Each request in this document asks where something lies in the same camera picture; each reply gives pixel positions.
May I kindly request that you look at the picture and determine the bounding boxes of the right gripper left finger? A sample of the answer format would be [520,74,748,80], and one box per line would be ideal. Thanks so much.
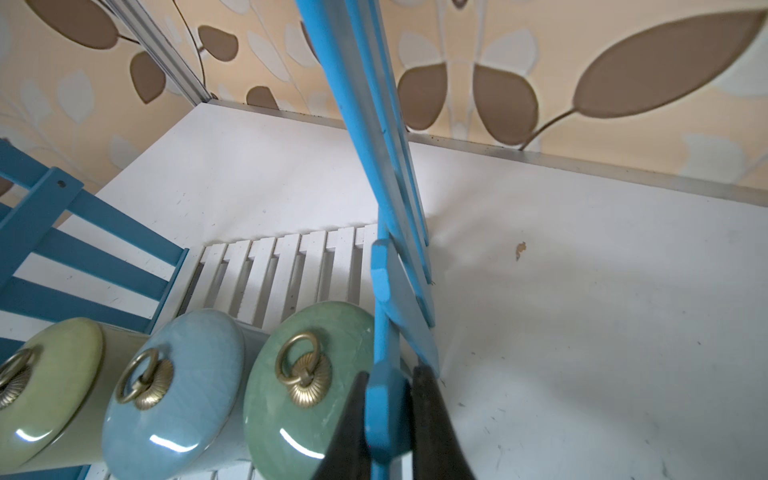
[312,371,371,480]

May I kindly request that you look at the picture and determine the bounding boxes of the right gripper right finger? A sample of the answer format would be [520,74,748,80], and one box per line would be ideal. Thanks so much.
[411,365,475,480]

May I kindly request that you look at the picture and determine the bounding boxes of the blue-grey tea canister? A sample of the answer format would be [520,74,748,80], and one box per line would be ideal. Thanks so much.
[102,309,269,479]

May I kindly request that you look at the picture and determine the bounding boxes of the blue and white wooden shelf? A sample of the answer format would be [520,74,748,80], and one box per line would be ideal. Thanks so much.
[0,0,442,480]

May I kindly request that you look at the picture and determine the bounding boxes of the green tea canister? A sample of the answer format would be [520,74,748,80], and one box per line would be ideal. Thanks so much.
[243,301,374,479]

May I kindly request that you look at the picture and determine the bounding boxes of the yellow-green tea canister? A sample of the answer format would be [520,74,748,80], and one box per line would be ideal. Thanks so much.
[1,318,148,474]

